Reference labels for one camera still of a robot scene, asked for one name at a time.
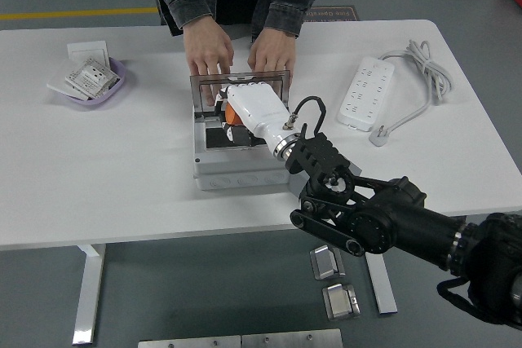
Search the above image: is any purple plastic tray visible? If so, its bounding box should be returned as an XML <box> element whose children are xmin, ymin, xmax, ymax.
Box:
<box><xmin>56</xmin><ymin>57</ymin><xmax>127</xmax><ymax>106</ymax></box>

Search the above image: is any white flat wall plate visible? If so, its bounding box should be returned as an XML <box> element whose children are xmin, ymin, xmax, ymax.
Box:
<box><xmin>46</xmin><ymin>63</ymin><xmax>89</xmax><ymax>101</ymax></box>

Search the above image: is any person's right hand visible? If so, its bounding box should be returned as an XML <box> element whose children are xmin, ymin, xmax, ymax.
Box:
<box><xmin>182</xmin><ymin>17</ymin><xmax>236</xmax><ymax>107</ymax></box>

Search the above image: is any white power cable with plug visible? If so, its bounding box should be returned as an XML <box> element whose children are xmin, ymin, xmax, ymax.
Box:
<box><xmin>368</xmin><ymin>40</ymin><xmax>453</xmax><ymax>148</ymax></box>

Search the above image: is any grey metal floor plate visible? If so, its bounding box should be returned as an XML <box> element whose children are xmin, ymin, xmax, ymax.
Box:
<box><xmin>241</xmin><ymin>328</ymin><xmax>343</xmax><ymax>348</ymax></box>
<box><xmin>137</xmin><ymin>335</ymin><xmax>242</xmax><ymax>348</ymax></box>

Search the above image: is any grey electrical box with lid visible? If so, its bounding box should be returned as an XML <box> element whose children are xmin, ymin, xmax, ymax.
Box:
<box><xmin>190</xmin><ymin>69</ymin><xmax>301</xmax><ymax>191</ymax></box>

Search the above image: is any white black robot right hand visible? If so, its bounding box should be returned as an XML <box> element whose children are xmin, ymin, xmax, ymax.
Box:
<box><xmin>210</xmin><ymin>83</ymin><xmax>306</xmax><ymax>153</ymax></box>

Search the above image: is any white socket panel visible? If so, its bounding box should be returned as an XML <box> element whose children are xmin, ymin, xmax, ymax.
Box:
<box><xmin>64</xmin><ymin>57</ymin><xmax>120</xmax><ymax>100</ymax></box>

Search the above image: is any person's left hand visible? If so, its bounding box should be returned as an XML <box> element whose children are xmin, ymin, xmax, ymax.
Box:
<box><xmin>246</xmin><ymin>28</ymin><xmax>296</xmax><ymax>95</ymax></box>

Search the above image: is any silver metal bracket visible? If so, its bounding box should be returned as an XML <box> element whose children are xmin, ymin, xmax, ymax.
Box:
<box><xmin>321</xmin><ymin>282</ymin><xmax>362</xmax><ymax>322</ymax></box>
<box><xmin>308</xmin><ymin>244</ymin><xmax>347</xmax><ymax>282</ymax></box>

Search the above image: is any dark floor sign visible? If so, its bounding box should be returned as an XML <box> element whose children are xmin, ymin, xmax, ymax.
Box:
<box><xmin>300</xmin><ymin>5</ymin><xmax>360</xmax><ymax>23</ymax></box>

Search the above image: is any grey cube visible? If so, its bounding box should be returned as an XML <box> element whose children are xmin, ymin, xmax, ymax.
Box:
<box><xmin>287</xmin><ymin>162</ymin><xmax>363</xmax><ymax>199</ymax></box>

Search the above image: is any white power strip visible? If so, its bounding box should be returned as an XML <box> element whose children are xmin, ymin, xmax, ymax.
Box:
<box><xmin>336</xmin><ymin>56</ymin><xmax>396</xmax><ymax>132</ymax></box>

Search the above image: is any orange cylinder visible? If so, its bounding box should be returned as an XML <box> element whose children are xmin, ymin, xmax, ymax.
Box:
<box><xmin>225</xmin><ymin>104</ymin><xmax>244</xmax><ymax>126</ymax></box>

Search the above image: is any white square switch plate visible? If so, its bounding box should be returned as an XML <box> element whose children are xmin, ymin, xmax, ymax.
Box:
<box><xmin>66</xmin><ymin>40</ymin><xmax>110</xmax><ymax>68</ymax></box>

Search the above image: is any yellow floor tape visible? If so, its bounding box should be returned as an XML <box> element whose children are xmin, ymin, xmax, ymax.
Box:
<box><xmin>0</xmin><ymin>6</ymin><xmax>160</xmax><ymax>22</ymax></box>

